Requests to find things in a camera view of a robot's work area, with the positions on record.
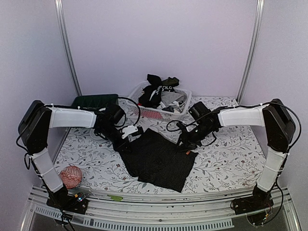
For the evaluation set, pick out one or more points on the left robot arm white sleeves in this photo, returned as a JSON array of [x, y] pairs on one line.
[[40, 118]]

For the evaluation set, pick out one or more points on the white plastic laundry basket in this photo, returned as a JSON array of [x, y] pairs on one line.
[[156, 113]]

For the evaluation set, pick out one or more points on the green tape scrap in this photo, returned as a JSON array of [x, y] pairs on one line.
[[116, 198]]

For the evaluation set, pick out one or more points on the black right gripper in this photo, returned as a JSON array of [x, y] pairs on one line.
[[187, 142]]

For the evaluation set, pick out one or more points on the right aluminium frame post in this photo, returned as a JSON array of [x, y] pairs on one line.
[[251, 52]]

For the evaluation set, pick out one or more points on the floral patterned table mat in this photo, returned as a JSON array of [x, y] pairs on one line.
[[229, 159]]

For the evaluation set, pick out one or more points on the aluminium front table rail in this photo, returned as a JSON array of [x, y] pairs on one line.
[[161, 212]]

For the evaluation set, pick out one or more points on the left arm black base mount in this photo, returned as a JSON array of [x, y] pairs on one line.
[[60, 199]]

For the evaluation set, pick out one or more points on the robot arm white sleeves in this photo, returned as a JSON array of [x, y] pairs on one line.
[[40, 118], [279, 122]]

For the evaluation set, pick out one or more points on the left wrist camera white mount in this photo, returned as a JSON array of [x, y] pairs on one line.
[[131, 130]]

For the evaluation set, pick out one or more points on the black pinstriped underwear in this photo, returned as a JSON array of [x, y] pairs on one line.
[[154, 159]]

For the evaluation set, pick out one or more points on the white ceramic bowl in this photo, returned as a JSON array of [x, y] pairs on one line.
[[97, 139]]

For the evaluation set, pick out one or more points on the left aluminium frame post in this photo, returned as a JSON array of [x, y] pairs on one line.
[[64, 35]]

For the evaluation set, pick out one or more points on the green compartment tray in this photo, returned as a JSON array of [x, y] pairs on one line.
[[95, 101]]

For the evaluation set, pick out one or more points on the red patterned bowl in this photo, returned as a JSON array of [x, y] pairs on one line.
[[71, 176]]

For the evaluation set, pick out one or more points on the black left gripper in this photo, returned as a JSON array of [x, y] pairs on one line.
[[124, 144]]

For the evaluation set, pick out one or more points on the black underwear in basket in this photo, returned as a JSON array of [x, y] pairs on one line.
[[151, 94]]

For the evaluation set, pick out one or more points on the grey underwear in basket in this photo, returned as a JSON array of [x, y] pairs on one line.
[[172, 102]]

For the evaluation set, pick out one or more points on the aluminium frame post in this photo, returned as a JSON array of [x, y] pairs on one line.
[[251, 52], [64, 35]]

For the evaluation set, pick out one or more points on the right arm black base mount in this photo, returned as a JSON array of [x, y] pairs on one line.
[[257, 201]]

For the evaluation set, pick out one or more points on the right robot arm white sleeves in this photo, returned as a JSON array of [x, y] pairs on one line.
[[279, 122]]

